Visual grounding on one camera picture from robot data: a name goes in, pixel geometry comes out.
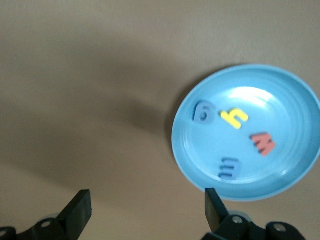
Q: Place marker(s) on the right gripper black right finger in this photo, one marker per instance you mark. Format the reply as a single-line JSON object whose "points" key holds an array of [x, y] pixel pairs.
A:
{"points": [[217, 220]]}

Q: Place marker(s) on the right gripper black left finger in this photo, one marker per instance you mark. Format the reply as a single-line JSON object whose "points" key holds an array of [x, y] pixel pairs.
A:
{"points": [[80, 207]]}

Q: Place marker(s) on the blue foam letter m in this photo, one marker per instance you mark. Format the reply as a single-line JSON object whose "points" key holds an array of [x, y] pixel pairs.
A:
{"points": [[236, 165]]}

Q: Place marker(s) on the red foam letter w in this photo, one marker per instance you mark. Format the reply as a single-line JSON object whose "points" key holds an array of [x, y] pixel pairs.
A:
{"points": [[265, 147]]}

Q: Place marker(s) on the yellow foam letter h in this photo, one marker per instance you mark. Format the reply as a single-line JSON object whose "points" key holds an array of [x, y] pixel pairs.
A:
{"points": [[232, 120]]}

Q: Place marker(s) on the blue foam letter g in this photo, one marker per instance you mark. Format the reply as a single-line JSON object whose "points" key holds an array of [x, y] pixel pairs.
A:
{"points": [[211, 110]]}

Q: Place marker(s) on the blue plate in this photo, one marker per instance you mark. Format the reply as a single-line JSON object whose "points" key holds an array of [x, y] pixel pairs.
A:
{"points": [[287, 112]]}

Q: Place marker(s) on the brown table cover sheet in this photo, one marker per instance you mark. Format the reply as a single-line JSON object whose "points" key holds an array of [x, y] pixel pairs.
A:
{"points": [[75, 75]]}

